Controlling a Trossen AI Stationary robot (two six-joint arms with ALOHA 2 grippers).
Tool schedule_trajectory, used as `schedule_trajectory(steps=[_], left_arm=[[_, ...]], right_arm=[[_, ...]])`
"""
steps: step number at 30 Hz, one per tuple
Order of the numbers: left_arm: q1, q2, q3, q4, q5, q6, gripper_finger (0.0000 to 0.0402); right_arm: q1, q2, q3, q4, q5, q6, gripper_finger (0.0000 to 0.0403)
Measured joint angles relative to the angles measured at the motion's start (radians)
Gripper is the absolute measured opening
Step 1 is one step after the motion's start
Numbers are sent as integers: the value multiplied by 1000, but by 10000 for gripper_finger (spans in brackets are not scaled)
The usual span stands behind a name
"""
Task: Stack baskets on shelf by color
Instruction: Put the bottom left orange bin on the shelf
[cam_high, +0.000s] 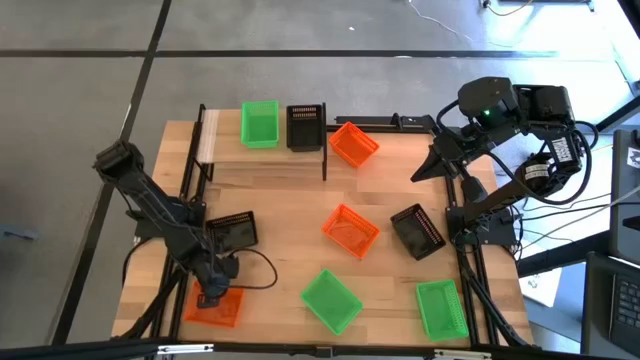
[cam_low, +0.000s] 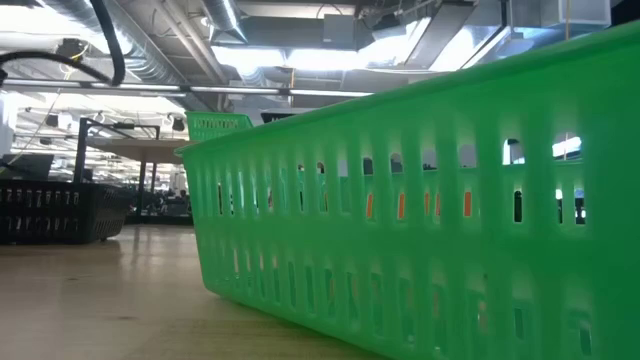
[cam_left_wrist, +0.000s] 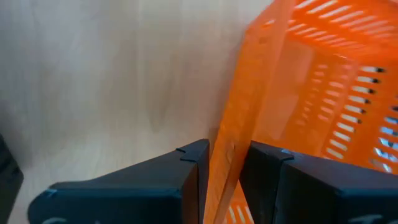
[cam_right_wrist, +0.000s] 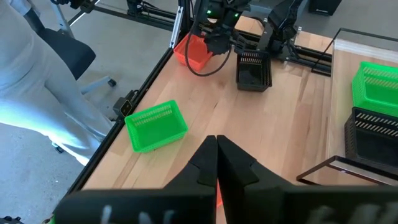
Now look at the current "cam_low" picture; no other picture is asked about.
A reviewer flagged overhead beam with light strip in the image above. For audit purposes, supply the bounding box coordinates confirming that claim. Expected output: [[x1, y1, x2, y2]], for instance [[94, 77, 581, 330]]
[[0, 78, 375, 99]]

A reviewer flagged white cylindrical object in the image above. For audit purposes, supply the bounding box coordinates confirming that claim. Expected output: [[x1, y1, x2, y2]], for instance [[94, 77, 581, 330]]
[[0, 90, 19, 156]]

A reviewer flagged green plastic slotted basket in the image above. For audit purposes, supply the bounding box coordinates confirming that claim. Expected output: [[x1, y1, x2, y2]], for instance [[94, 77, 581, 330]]
[[174, 19, 640, 360], [184, 110, 255, 144]]

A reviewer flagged black monitor screen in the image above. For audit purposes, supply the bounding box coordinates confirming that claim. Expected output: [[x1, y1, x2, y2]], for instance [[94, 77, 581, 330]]
[[0, 153, 55, 181]]

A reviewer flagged orange plastic slotted basket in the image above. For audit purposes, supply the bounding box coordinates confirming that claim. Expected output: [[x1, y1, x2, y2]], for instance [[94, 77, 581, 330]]
[[364, 189, 474, 221]]

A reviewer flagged black plastic slotted basket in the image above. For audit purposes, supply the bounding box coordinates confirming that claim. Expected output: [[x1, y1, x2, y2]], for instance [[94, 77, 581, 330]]
[[0, 178, 135, 246]]

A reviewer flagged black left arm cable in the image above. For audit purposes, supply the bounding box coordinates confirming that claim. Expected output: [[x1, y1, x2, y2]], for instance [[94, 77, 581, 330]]
[[0, 0, 127, 87]]

